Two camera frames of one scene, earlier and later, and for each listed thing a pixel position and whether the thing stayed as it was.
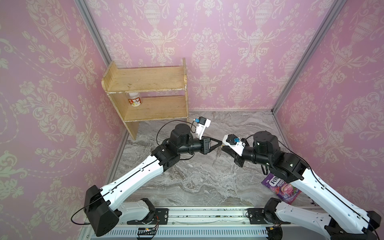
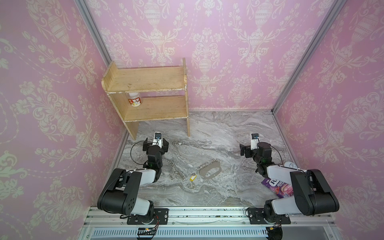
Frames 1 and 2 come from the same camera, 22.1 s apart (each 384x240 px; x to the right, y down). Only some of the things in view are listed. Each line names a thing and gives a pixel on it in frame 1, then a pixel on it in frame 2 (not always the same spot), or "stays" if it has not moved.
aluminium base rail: [204, 223] stays
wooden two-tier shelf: [147, 93] stays
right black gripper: [237, 156] to [246, 150]
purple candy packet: [286, 191] stays
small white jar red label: [134, 99] stays
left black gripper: [206, 147] to [165, 147]
